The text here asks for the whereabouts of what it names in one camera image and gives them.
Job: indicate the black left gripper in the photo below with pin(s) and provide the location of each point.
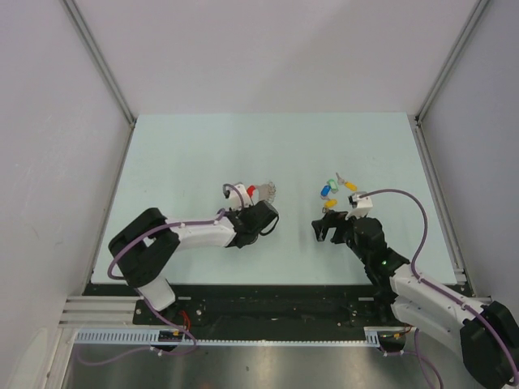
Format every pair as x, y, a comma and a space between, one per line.
238, 211

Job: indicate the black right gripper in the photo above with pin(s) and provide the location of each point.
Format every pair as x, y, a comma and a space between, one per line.
321, 226

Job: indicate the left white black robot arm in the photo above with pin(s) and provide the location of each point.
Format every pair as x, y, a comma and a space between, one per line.
141, 251

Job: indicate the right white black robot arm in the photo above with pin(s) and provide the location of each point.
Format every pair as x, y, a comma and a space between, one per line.
483, 335

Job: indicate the blue key tag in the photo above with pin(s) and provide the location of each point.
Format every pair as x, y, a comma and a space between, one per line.
325, 191

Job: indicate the green key tag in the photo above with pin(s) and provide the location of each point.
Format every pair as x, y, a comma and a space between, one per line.
333, 185

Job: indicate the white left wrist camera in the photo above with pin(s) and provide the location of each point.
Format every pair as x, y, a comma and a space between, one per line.
237, 196

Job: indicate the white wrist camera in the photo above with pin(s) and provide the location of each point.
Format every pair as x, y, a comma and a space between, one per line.
361, 205
237, 196

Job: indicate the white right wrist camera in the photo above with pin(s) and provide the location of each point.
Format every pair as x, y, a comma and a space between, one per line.
361, 205

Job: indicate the black mounting base plate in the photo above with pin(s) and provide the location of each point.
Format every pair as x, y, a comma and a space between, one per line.
205, 291

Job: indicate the aluminium right side rail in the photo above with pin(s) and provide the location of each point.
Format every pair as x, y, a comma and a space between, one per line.
437, 194

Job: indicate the white slotted cable duct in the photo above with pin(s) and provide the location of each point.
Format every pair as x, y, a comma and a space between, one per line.
167, 336

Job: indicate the aluminium left corner post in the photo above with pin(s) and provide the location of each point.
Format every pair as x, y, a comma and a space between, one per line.
84, 32

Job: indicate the aluminium corner post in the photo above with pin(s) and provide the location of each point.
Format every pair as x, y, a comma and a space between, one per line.
84, 32
454, 55

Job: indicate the aluminium right corner post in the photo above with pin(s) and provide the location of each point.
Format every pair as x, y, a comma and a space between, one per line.
454, 55

